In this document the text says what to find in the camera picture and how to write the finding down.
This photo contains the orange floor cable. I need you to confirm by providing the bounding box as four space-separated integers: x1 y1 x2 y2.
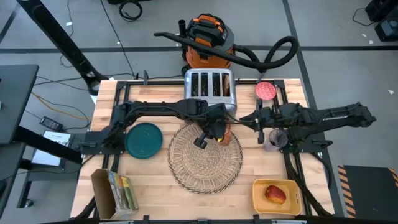
30 91 93 121

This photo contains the orange black shop vacuum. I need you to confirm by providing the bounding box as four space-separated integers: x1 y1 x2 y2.
182 13 236 75

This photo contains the red apple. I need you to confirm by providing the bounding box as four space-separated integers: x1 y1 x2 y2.
264 184 287 205

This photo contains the white paper booklet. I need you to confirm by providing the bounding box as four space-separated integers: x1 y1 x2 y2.
30 130 75 167

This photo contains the black floor equipment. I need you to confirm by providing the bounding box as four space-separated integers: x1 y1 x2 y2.
365 0 398 43

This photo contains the black vacuum hose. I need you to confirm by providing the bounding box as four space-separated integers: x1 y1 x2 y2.
154 31 300 74

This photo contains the black desk leg beam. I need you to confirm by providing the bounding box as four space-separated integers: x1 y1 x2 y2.
12 126 84 166

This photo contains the silver four-slot toaster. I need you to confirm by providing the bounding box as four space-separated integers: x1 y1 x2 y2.
183 68 238 115

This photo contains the colourful cereal box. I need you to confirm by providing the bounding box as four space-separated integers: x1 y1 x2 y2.
90 168 140 220

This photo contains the brown toast slice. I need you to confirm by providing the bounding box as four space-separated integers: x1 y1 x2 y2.
222 73 231 97

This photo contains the clear plastic cup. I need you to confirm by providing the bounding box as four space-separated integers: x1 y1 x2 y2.
262 129 289 152

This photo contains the black metal table frame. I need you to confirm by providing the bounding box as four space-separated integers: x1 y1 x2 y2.
79 79 335 224

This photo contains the yellow plastic bin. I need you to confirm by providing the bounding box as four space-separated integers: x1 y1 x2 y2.
251 179 302 216

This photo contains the black hazard-striped floor mat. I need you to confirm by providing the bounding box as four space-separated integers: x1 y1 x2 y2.
337 164 398 220

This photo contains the coiled black cable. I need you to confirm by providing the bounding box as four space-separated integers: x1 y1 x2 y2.
119 0 144 22

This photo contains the long thin black cable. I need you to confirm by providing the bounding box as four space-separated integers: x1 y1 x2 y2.
99 0 137 79

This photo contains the orange translucent cup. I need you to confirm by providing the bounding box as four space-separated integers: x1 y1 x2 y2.
219 124 233 147

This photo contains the teal round plate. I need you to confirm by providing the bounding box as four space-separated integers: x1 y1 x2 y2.
124 122 164 160

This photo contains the round woven placemat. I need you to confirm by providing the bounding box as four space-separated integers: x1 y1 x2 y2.
167 122 244 195

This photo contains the black power adapter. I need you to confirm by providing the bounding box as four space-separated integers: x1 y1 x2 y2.
39 116 64 133

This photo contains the black desk top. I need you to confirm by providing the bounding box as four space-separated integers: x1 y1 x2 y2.
0 64 40 146

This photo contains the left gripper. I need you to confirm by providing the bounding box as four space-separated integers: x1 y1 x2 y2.
193 116 231 149

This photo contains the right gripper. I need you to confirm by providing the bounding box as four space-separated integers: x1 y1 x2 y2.
238 98 282 144

